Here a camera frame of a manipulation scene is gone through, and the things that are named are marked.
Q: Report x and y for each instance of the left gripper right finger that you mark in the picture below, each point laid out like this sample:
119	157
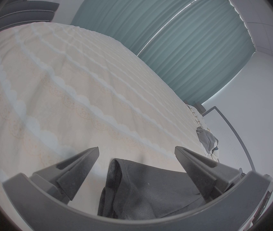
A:
203	174

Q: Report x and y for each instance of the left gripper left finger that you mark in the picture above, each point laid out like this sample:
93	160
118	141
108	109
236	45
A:
71	174

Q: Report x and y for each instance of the black garment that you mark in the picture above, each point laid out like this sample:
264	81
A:
138	191

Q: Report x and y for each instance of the pile of clothes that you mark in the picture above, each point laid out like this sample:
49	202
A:
207	138

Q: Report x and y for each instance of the bed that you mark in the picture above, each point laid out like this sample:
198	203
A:
78	92

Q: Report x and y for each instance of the white printed pillow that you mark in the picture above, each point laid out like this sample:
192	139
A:
195	115

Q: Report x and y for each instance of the blue-green curtain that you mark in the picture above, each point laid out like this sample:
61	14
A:
126	11
199	49

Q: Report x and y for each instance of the black chest of drawers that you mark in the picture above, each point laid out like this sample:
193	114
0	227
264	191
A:
25	11

